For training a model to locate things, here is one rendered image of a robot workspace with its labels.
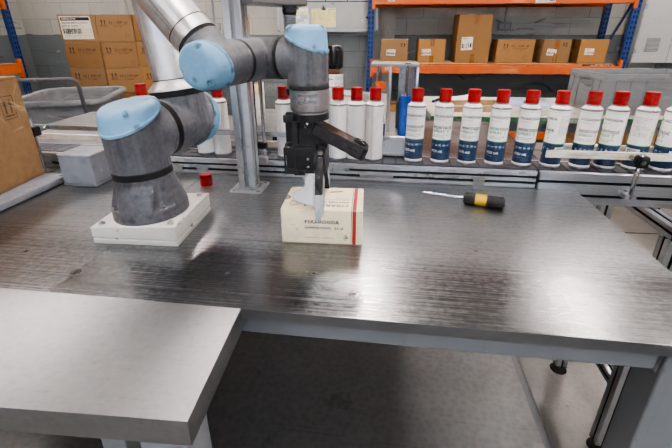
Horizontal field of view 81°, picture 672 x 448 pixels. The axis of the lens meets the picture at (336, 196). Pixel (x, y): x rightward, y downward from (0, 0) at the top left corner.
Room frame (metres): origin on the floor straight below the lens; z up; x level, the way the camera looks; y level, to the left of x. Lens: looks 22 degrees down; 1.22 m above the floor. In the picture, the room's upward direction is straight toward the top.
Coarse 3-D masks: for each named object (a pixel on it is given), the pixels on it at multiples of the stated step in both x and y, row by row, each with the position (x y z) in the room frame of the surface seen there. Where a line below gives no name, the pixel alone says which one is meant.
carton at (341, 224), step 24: (336, 192) 0.79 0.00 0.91; (360, 192) 0.79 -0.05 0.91; (288, 216) 0.71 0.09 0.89; (312, 216) 0.70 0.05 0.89; (336, 216) 0.70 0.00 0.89; (360, 216) 0.69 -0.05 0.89; (288, 240) 0.71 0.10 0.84; (312, 240) 0.70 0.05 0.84; (336, 240) 0.70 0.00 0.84; (360, 240) 0.69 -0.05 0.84
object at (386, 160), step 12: (48, 144) 1.29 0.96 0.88; (60, 144) 1.29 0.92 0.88; (72, 144) 1.29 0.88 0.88; (180, 156) 1.15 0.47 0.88; (192, 156) 1.15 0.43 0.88; (204, 156) 1.15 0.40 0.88; (216, 156) 1.15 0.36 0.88; (228, 156) 1.15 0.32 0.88; (276, 156) 1.15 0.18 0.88; (384, 156) 1.15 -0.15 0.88; (396, 156) 1.15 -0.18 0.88; (492, 168) 1.04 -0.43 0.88; (504, 168) 1.03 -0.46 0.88; (516, 168) 1.03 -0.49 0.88; (528, 168) 1.03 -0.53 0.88
